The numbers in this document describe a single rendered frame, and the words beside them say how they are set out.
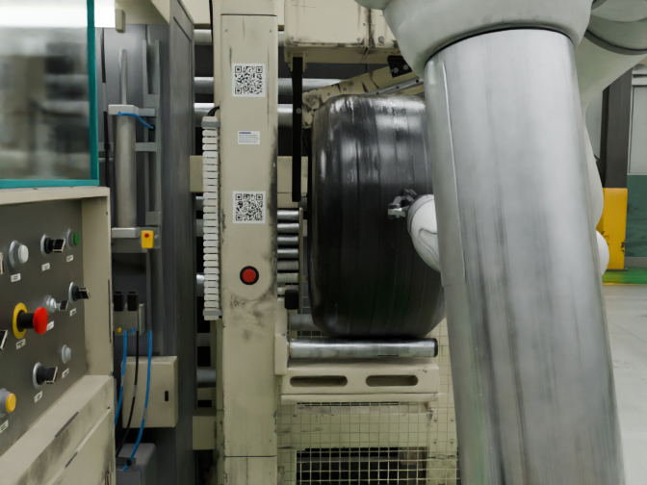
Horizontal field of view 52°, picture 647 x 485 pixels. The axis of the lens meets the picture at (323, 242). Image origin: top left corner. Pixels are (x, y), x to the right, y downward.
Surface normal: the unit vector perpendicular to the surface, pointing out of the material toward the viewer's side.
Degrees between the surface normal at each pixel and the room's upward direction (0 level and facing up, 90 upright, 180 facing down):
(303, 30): 90
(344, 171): 69
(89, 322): 90
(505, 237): 79
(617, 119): 90
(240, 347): 90
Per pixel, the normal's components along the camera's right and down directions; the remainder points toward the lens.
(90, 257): 0.05, 0.09
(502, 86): -0.25, -0.12
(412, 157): 0.05, -0.38
